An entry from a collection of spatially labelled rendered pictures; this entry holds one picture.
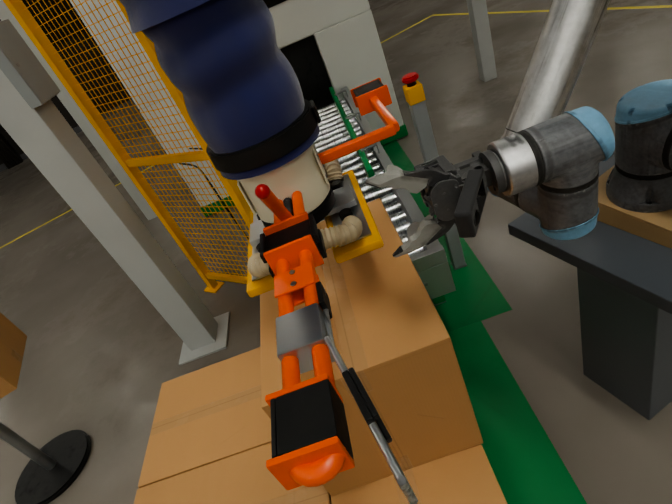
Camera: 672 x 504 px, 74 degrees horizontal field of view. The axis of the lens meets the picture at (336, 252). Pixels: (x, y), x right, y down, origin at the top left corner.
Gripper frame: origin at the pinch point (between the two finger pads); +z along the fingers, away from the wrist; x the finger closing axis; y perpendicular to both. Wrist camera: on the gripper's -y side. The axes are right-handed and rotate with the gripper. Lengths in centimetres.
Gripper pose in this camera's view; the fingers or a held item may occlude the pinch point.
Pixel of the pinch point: (380, 224)
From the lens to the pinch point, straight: 71.7
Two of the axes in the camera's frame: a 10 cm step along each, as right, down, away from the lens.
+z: -9.3, 3.6, 0.9
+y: -1.3, -5.5, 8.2
